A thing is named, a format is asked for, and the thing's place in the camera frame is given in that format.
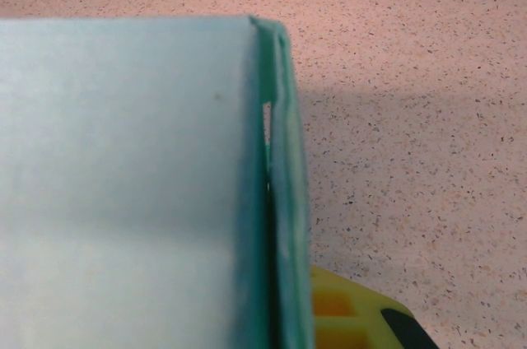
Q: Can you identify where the light blue paper box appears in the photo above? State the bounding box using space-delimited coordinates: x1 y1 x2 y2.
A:
0 14 317 349

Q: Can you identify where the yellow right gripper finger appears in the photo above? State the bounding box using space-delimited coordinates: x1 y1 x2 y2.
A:
309 265 440 349

